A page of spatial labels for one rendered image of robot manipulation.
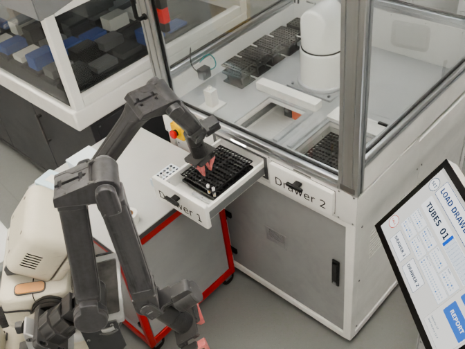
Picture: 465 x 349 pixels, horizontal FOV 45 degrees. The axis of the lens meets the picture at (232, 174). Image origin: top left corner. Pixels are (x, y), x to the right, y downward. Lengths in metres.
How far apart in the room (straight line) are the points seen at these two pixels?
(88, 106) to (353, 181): 1.34
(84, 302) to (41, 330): 0.15
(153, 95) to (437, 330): 0.95
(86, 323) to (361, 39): 1.01
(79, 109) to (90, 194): 1.61
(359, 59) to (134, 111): 0.64
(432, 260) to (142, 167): 1.35
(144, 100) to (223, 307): 1.60
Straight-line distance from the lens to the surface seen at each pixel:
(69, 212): 1.16
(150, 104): 1.46
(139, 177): 2.45
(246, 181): 2.15
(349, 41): 1.64
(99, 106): 2.77
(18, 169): 4.08
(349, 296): 2.40
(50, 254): 1.44
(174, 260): 2.47
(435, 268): 1.64
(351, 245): 2.16
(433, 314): 1.61
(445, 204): 1.69
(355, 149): 1.84
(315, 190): 2.05
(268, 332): 2.76
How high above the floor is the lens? 2.30
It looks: 41 degrees down
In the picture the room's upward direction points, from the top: 8 degrees counter-clockwise
